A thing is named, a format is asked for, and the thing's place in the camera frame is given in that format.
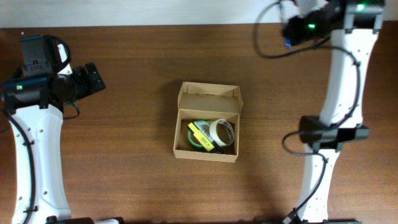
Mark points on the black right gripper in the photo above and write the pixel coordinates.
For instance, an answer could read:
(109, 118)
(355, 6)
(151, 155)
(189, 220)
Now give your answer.
(288, 32)

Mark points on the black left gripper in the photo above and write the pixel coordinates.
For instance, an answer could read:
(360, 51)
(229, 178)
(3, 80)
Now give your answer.
(94, 78)

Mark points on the blue ballpoint pen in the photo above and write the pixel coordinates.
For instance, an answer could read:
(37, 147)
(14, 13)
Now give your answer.
(287, 43)

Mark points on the brown cardboard box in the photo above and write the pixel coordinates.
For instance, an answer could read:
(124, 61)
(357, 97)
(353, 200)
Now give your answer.
(209, 102)

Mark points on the beige masking tape roll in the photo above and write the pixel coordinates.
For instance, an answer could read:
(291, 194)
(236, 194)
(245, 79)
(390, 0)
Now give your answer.
(222, 132)

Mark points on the green tape roll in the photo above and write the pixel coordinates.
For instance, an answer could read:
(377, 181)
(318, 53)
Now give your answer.
(193, 141)

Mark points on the grey black permanent marker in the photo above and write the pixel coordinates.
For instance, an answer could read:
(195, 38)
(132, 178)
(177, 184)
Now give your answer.
(210, 138)

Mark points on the yellow highlighter marker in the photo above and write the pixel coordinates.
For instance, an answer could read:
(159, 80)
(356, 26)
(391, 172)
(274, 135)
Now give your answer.
(193, 129)

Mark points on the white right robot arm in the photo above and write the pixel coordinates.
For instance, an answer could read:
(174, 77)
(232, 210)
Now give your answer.
(353, 28)

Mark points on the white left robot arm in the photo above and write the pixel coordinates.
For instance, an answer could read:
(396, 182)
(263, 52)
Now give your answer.
(36, 128)

